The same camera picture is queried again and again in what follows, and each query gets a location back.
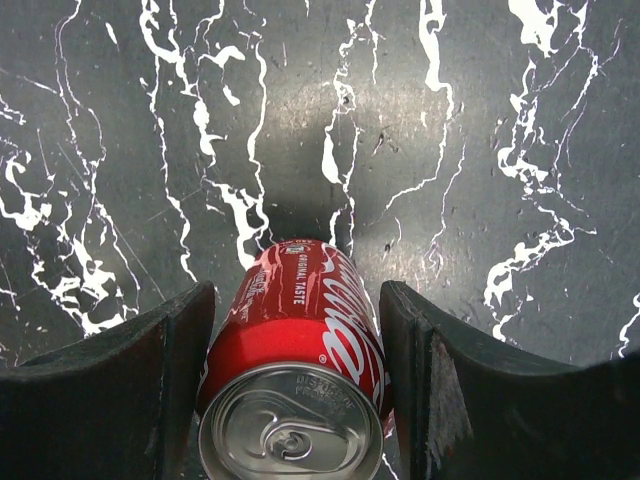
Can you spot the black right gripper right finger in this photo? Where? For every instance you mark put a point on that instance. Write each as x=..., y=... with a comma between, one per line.
x=468, y=406

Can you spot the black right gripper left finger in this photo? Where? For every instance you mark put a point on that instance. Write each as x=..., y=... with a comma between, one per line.
x=116, y=405

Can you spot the red cola can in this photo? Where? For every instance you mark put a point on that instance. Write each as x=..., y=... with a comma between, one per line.
x=295, y=385

